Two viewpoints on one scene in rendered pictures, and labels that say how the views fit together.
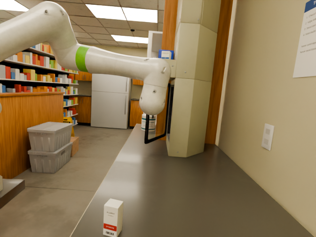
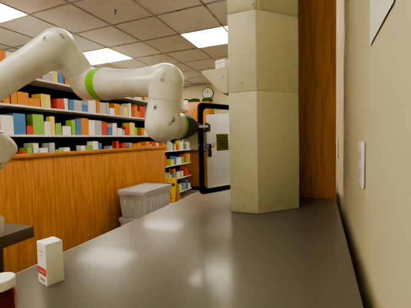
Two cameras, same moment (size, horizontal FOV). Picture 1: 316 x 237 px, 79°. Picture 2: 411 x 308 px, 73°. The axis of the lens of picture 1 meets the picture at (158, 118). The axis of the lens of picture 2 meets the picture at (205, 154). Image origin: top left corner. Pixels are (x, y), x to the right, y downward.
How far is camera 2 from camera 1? 0.45 m
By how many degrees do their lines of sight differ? 24
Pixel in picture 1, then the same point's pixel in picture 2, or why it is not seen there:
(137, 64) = (137, 76)
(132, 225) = (81, 278)
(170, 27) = not seen: hidden behind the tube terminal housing
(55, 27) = (55, 52)
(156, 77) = (155, 88)
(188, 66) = (244, 73)
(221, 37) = (323, 24)
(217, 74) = (325, 82)
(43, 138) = (134, 202)
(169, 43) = not seen: hidden behind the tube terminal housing
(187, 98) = (249, 120)
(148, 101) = (148, 121)
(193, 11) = not seen: outside the picture
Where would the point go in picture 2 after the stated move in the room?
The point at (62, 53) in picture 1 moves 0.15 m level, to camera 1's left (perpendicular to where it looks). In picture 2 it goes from (73, 82) to (46, 85)
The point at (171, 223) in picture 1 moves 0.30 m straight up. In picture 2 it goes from (131, 283) to (126, 136)
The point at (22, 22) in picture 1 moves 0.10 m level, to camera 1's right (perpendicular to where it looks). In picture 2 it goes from (21, 54) to (41, 49)
